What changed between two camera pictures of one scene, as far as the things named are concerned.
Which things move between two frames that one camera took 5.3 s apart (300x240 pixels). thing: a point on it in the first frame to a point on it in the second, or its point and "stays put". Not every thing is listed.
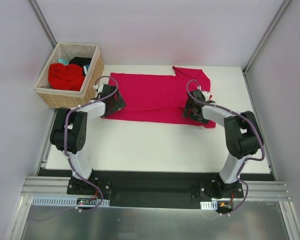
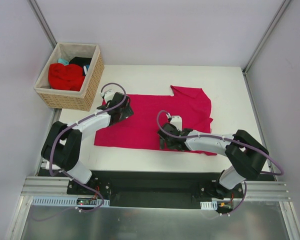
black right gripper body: (191, 110) to (163, 136)
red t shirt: (68, 77) stays put
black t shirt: (81, 61) stays put
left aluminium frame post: (42, 21) stays put
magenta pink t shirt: (158, 98) to (151, 111)
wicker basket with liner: (50, 96) stays put
